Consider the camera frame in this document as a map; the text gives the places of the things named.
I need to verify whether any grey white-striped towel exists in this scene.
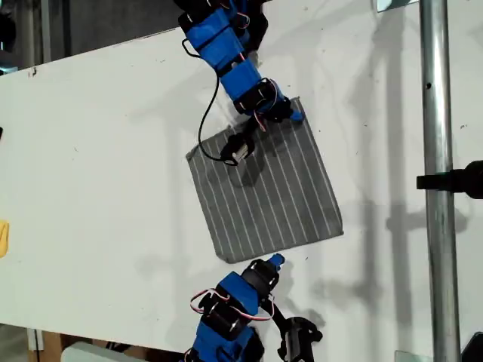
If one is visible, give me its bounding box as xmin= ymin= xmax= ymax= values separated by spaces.
xmin=185 ymin=96 xmax=345 ymax=265

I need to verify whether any white box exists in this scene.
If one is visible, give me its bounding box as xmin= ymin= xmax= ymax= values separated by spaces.
xmin=60 ymin=341 xmax=152 ymax=362

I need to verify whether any wooden board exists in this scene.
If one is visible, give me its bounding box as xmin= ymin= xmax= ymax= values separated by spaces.
xmin=39 ymin=330 xmax=76 ymax=362

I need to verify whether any yellow object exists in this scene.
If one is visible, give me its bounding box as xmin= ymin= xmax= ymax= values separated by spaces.
xmin=0 ymin=220 xmax=11 ymax=259

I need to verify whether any black background object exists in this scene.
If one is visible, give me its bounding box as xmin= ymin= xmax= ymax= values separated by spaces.
xmin=0 ymin=11 xmax=18 ymax=52

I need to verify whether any red white servo wire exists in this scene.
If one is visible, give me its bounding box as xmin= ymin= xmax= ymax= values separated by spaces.
xmin=253 ymin=109 xmax=268 ymax=133
xmin=189 ymin=287 xmax=275 ymax=322

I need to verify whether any short black camera stalk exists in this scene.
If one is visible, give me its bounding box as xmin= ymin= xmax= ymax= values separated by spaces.
xmin=263 ymin=293 xmax=288 ymax=329
xmin=237 ymin=119 xmax=265 ymax=146

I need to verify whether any black camera box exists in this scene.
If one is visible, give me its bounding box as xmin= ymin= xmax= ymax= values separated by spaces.
xmin=277 ymin=317 xmax=324 ymax=362
xmin=220 ymin=133 xmax=258 ymax=167

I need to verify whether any black camera cable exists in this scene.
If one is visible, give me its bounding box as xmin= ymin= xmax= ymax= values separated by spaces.
xmin=181 ymin=37 xmax=227 ymax=164

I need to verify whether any steel post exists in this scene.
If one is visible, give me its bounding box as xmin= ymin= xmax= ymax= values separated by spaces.
xmin=418 ymin=0 xmax=462 ymax=362

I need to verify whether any metal corner bracket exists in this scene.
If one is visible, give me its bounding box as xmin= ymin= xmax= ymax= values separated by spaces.
xmin=371 ymin=0 xmax=420 ymax=14

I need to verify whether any black post clamp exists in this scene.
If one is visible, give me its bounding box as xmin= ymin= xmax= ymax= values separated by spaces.
xmin=460 ymin=331 xmax=483 ymax=362
xmin=416 ymin=160 xmax=483 ymax=200

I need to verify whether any light vertical frame bar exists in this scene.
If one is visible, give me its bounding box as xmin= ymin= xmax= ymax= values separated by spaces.
xmin=39 ymin=0 xmax=52 ymax=63

